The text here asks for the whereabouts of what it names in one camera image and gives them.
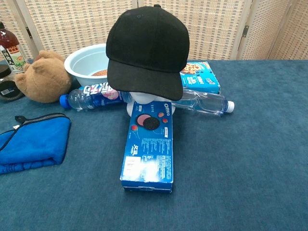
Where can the clear plastic water bottle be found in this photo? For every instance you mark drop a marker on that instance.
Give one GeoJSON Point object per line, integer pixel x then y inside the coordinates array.
{"type": "Point", "coordinates": [204, 102]}

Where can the woven folding screen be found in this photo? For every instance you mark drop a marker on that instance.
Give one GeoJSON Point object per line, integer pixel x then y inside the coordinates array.
{"type": "Point", "coordinates": [72, 24]}

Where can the blue microfiber towel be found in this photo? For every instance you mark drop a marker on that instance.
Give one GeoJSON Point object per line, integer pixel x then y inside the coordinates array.
{"type": "Point", "coordinates": [33, 142]}

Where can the dark sauce bottle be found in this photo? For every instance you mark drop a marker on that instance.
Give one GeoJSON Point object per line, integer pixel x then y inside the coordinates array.
{"type": "Point", "coordinates": [10, 48]}

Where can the brown plush bear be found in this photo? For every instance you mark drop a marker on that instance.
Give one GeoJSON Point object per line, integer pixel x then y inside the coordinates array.
{"type": "Point", "coordinates": [45, 79]}

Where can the blue Oreo cookie box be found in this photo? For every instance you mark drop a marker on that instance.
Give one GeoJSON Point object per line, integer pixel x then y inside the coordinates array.
{"type": "Point", "coordinates": [149, 149]}

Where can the round brown woven coaster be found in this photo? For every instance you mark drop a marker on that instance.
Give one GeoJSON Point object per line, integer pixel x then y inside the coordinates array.
{"type": "Point", "coordinates": [99, 73]}

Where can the blue-label plastic bottle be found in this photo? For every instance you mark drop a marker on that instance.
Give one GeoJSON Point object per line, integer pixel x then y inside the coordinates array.
{"type": "Point", "coordinates": [91, 97]}

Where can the light blue plastic basin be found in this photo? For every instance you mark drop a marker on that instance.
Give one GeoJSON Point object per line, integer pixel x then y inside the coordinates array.
{"type": "Point", "coordinates": [84, 62]}

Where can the black baseball cap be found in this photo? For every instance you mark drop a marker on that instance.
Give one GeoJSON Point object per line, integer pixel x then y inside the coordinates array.
{"type": "Point", "coordinates": [144, 48]}

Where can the blue velvet table cloth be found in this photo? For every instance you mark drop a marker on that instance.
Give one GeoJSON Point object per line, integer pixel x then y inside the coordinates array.
{"type": "Point", "coordinates": [228, 156]}

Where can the white foam mannequin head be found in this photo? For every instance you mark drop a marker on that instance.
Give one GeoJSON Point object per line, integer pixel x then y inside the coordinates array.
{"type": "Point", "coordinates": [144, 98]}

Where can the blue chocolate chip cookie box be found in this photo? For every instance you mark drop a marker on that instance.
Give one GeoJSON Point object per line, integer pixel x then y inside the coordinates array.
{"type": "Point", "coordinates": [202, 80]}

